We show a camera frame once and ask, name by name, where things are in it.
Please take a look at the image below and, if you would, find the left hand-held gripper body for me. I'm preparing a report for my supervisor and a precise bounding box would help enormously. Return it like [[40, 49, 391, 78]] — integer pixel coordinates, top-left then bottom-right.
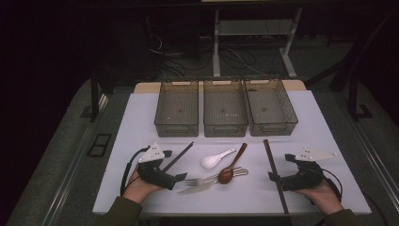
[[136, 142, 177, 191]]

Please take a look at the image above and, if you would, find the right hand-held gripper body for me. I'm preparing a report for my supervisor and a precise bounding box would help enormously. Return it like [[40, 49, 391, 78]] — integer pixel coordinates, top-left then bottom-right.
[[279, 146, 339, 192]]

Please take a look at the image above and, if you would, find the white ceramic spoon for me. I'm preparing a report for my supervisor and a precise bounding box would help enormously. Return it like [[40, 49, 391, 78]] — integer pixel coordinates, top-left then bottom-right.
[[200, 147, 237, 170]]

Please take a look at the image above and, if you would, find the brown wooden spoon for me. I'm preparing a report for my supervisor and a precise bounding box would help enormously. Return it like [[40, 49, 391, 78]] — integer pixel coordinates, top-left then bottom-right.
[[217, 142, 248, 186]]

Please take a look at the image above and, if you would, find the clear brown plastic bin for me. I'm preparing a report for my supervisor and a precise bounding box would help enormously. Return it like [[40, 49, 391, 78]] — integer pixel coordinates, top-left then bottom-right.
[[202, 78, 248, 138], [244, 76, 299, 137], [153, 78, 200, 138]]

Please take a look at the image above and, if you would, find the person's left hand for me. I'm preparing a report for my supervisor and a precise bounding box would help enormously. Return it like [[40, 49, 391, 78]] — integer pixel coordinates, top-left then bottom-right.
[[121, 168, 164, 205]]

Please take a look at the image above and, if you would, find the person's right hand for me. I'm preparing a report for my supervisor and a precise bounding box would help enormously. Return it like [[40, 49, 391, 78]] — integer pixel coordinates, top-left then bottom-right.
[[295, 180, 344, 216]]

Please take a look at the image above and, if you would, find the silver metal fork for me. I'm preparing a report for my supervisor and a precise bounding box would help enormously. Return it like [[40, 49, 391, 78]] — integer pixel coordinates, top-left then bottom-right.
[[183, 166, 249, 186]]

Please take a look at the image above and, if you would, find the white table cover sheet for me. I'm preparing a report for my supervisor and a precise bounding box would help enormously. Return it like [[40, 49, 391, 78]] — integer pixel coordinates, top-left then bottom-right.
[[92, 89, 373, 216]]

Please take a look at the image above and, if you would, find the black metal stand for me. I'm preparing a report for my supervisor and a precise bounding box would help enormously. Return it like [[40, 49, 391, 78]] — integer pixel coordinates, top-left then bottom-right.
[[347, 74, 375, 122], [89, 70, 109, 123]]

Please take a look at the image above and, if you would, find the white metal stand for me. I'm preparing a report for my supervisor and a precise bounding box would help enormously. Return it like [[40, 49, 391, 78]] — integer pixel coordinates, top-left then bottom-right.
[[212, 8, 304, 79]]

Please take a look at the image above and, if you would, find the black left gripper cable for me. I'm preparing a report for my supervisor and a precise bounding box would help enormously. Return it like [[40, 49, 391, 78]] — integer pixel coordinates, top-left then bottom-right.
[[120, 145, 152, 197]]

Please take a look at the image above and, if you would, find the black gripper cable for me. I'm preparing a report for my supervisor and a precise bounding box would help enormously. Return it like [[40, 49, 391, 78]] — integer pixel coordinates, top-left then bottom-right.
[[120, 145, 152, 197], [321, 168, 344, 203]]

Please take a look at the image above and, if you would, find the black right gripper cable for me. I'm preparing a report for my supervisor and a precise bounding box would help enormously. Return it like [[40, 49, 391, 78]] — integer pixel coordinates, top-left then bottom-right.
[[321, 168, 344, 203]]

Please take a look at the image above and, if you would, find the tangle of floor cables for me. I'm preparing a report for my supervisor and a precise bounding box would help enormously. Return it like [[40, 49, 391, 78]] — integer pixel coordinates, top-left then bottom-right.
[[147, 34, 267, 78]]

